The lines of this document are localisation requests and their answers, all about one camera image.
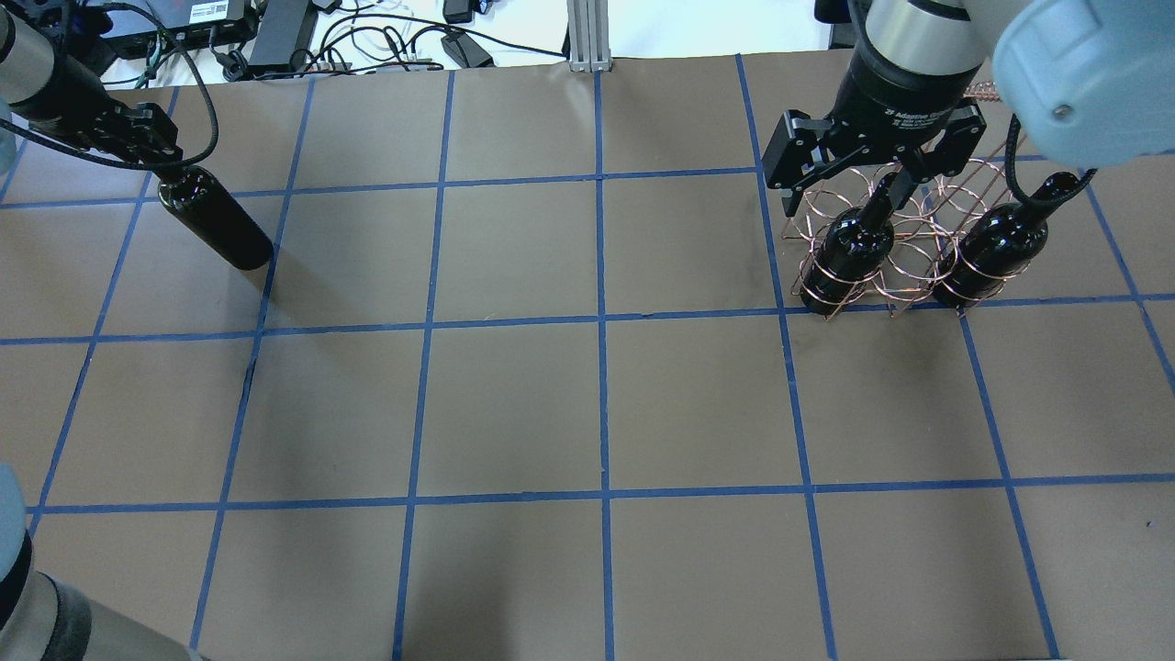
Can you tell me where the dark wine bottle carried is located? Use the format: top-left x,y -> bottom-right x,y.
156,164 -> 274,271

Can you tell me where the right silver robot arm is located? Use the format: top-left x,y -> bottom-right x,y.
761,1 -> 1174,217

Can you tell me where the dark wine bottle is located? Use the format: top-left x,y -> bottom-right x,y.
931,171 -> 1088,309
799,173 -> 897,317

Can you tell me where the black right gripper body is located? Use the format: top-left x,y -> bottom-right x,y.
761,43 -> 987,191

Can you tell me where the dark wine bottle far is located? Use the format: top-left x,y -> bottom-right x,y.
931,171 -> 1088,309

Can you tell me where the dark wine bottle near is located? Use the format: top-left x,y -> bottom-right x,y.
799,173 -> 897,317

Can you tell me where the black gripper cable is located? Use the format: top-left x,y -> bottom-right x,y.
1002,110 -> 1099,207

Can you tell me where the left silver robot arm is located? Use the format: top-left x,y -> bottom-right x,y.
1,8 -> 184,171

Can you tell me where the aluminium frame post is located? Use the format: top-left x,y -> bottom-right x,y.
566,0 -> 615,73

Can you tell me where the copper wire wine basket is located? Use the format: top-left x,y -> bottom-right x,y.
783,143 -> 1029,319

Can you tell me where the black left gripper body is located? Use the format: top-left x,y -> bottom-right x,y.
63,101 -> 184,166

